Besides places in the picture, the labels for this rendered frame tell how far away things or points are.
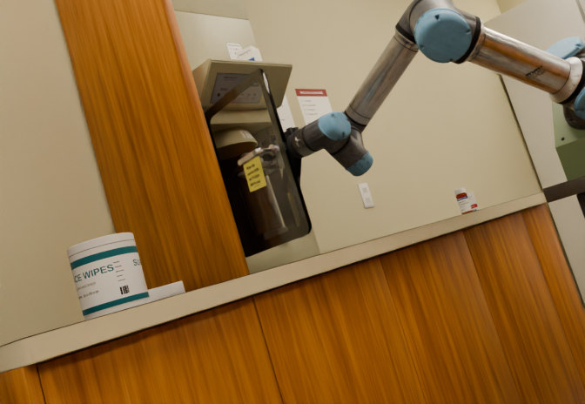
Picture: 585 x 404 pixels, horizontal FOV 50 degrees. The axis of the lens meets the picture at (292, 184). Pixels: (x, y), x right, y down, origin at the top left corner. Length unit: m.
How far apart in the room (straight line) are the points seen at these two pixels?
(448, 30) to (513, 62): 0.19
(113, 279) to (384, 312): 0.68
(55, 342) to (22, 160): 0.96
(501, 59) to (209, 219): 0.80
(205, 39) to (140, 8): 0.21
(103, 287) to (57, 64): 1.01
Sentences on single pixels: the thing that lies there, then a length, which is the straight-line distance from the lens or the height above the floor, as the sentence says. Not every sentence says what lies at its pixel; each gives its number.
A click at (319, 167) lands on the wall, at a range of 2.65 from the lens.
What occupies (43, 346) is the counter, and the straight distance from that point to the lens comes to 1.02.
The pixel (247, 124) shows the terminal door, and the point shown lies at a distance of 1.51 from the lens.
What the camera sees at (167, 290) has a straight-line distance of 1.56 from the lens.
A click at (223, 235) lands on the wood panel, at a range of 1.54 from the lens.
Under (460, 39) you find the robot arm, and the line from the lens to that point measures 1.48.
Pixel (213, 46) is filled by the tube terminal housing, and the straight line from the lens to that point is 1.86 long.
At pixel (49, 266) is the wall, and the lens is 1.85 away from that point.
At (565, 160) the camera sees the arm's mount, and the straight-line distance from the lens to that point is 1.87.
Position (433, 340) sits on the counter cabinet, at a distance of 1.73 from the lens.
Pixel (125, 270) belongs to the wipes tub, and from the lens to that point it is 1.25.
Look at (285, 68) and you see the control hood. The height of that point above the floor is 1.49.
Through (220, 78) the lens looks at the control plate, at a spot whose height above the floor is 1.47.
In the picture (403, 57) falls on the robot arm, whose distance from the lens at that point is 1.64.
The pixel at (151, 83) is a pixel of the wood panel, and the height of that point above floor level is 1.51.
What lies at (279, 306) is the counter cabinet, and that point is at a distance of 1.33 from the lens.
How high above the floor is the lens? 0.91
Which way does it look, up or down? 8 degrees up
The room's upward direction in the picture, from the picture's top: 17 degrees counter-clockwise
